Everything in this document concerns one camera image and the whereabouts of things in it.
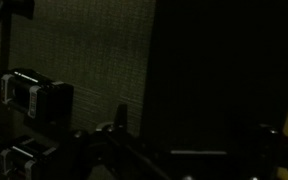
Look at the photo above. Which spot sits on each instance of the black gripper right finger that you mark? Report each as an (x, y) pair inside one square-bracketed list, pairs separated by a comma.
[(277, 150)]

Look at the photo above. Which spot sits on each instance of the black tripod pole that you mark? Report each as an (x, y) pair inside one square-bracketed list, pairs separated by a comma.
[(4, 33)]

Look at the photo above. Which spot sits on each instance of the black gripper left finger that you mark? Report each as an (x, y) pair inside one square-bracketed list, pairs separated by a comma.
[(120, 140)]

